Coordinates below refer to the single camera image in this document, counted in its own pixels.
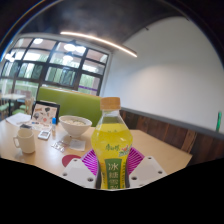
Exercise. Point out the clear plastic packet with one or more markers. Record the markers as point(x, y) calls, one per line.
point(60, 146)

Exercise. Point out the large black-framed window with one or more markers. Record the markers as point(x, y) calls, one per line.
point(60, 75)

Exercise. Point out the small dark box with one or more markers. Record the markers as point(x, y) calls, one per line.
point(25, 126)

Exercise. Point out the long curved ceiling light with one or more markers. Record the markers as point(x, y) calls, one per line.
point(100, 40)

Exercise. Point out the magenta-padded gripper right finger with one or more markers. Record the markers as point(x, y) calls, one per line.
point(146, 170)

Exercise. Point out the yellow drink bottle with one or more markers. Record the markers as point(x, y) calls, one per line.
point(111, 143)

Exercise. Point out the white paper napkin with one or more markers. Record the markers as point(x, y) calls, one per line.
point(77, 144)

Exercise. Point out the white bowl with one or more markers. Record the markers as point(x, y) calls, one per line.
point(75, 128)

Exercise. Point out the small blue-capped bottle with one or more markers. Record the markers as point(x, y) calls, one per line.
point(53, 124)

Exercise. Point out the white ribbed mug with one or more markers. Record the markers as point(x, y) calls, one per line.
point(26, 143)

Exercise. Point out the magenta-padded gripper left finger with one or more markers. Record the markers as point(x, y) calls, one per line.
point(78, 171)

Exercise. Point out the wooden chairs with green seats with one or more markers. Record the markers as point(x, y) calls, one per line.
point(29, 105)

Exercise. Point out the flat round red coaster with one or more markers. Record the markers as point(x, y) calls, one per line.
point(68, 159)

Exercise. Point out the black-framed picture tablet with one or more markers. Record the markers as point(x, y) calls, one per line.
point(45, 112)

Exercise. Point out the light wooden dining table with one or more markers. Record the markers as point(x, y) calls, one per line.
point(11, 96)

